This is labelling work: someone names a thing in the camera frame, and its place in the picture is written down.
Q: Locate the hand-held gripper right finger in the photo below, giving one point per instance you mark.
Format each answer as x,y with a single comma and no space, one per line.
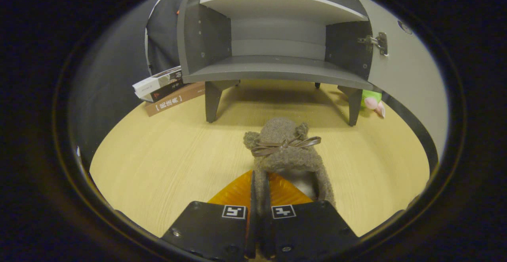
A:
309,230

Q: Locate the green and pink plush toy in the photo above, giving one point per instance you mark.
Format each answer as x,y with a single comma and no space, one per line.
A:
370,97

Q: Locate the black book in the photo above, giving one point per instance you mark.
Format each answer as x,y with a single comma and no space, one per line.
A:
166,90

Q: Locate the brown book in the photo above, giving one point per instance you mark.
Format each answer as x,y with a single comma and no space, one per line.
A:
174,101

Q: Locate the grey shoe cabinet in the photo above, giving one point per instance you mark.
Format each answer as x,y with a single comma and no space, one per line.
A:
277,69

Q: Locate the black backdrop cloth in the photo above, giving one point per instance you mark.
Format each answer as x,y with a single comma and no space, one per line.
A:
119,75

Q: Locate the metal door hinge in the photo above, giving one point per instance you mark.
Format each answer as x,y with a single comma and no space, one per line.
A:
378,42

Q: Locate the brown fuzzy shoe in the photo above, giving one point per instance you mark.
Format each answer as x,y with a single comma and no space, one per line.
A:
281,159

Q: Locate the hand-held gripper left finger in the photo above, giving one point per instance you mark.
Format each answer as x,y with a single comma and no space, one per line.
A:
210,230

